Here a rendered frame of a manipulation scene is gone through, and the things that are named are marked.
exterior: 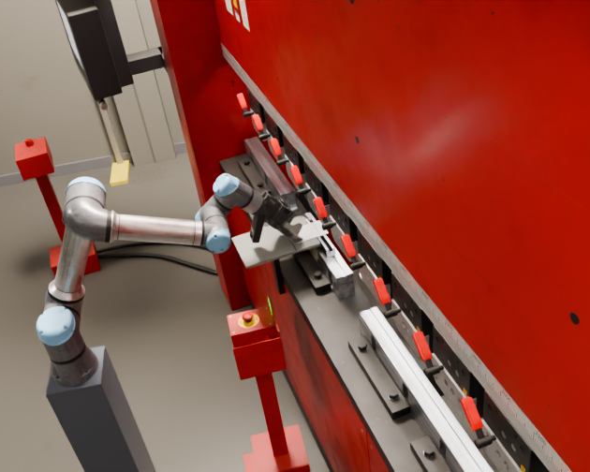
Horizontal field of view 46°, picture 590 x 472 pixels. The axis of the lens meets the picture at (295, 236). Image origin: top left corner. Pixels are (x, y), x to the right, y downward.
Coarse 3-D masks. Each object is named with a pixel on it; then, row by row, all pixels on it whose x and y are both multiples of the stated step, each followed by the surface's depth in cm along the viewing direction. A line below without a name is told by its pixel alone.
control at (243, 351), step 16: (272, 304) 234; (272, 320) 237; (240, 336) 234; (256, 336) 236; (272, 336) 237; (240, 352) 225; (256, 352) 227; (272, 352) 228; (240, 368) 230; (256, 368) 231; (272, 368) 233
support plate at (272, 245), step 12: (300, 216) 245; (264, 228) 243; (240, 240) 239; (264, 240) 237; (276, 240) 236; (288, 240) 235; (312, 240) 234; (240, 252) 233; (252, 252) 232; (264, 252) 232; (276, 252) 231; (288, 252) 230; (252, 264) 227
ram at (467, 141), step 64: (256, 0) 207; (320, 0) 154; (384, 0) 123; (448, 0) 102; (512, 0) 87; (576, 0) 76; (256, 64) 232; (320, 64) 167; (384, 64) 131; (448, 64) 108; (512, 64) 91; (576, 64) 79; (320, 128) 184; (384, 128) 141; (448, 128) 114; (512, 128) 96; (576, 128) 83; (384, 192) 152; (448, 192) 122; (512, 192) 101; (576, 192) 87; (384, 256) 165; (448, 256) 130; (512, 256) 107; (576, 256) 91; (448, 320) 140; (512, 320) 113; (576, 320) 95; (512, 384) 120; (576, 384) 100; (576, 448) 106
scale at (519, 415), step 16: (224, 48) 276; (288, 128) 216; (336, 192) 187; (352, 208) 178; (368, 224) 169; (400, 272) 158; (416, 288) 151; (432, 304) 145; (464, 352) 137; (480, 368) 131; (496, 384) 127; (528, 432) 120; (544, 448) 116; (560, 464) 112
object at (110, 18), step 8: (96, 0) 308; (104, 0) 309; (104, 8) 311; (112, 8) 312; (104, 16) 312; (112, 16) 314; (104, 24) 314; (112, 24) 316; (112, 32) 318; (112, 40) 319; (120, 40) 321; (112, 48) 321; (120, 48) 323; (112, 56) 323; (120, 56) 325; (120, 64) 326; (128, 64) 328; (120, 72) 328; (128, 72) 330; (120, 80) 330; (128, 80) 332
